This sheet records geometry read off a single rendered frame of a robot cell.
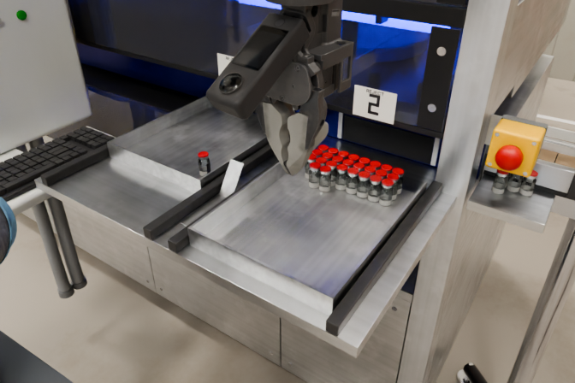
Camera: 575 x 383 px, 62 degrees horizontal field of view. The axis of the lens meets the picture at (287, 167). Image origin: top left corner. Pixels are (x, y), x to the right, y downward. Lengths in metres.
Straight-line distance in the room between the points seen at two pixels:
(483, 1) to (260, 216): 0.49
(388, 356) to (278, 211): 0.58
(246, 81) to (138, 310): 1.57
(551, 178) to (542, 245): 1.42
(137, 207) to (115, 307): 1.12
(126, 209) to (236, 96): 0.49
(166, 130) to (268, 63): 0.71
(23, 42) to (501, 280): 1.84
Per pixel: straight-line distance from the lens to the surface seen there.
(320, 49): 0.51
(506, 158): 0.84
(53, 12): 1.36
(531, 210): 0.95
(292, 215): 0.83
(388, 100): 0.90
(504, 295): 2.09
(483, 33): 0.82
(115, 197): 0.93
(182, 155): 1.03
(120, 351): 1.84
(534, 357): 1.33
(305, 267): 0.73
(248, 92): 0.44
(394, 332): 1.22
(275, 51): 0.46
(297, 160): 0.54
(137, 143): 1.11
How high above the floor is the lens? 1.38
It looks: 31 degrees down
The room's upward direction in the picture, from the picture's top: straight up
